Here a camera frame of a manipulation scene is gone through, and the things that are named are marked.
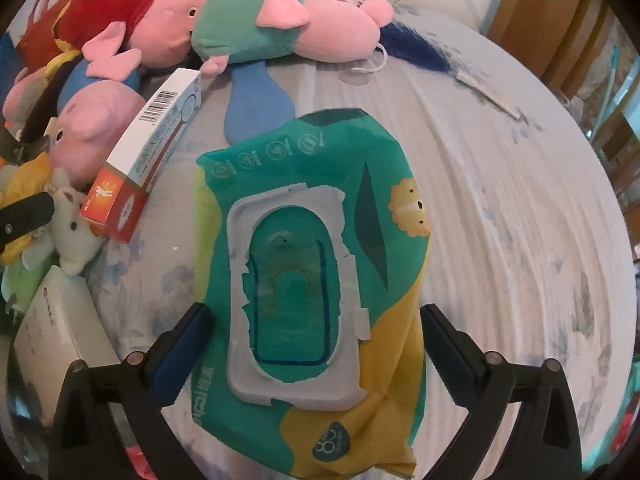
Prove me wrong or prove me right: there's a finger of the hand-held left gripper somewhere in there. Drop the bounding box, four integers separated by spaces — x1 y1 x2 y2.
0 192 55 253

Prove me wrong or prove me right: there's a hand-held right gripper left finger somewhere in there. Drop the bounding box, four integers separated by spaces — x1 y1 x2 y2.
50 302 213 480

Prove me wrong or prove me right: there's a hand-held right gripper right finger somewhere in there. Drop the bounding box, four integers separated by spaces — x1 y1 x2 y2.
421 304 583 480

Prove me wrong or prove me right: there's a small white plush toy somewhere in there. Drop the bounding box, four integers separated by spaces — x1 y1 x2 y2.
47 167 106 277

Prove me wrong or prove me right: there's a green wet wipes pack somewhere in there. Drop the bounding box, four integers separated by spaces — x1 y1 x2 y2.
195 107 432 476

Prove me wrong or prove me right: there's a green frog-hat plush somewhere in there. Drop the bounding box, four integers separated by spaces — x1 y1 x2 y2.
0 152 58 306

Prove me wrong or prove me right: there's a blue-shirt pig plush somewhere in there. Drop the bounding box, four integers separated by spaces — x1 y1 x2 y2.
47 60 148 186

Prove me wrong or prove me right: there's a plain white box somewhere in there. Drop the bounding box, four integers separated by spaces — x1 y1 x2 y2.
12 265 123 428

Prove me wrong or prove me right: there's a white floral tablecloth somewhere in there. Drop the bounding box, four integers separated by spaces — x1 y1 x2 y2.
15 10 638 480

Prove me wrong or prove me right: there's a white red medicine box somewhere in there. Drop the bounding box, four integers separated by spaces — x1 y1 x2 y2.
79 67 203 245

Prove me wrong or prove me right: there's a red-dress pig plush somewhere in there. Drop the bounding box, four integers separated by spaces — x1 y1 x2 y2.
54 0 218 81

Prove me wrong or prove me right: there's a teal-shirt pig plush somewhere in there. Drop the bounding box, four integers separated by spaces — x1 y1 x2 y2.
191 0 396 147

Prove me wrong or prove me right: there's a blue duster white handle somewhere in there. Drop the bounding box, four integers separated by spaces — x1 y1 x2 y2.
372 17 531 121

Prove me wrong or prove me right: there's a wooden wall panel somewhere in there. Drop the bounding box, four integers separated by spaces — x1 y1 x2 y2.
487 0 608 106

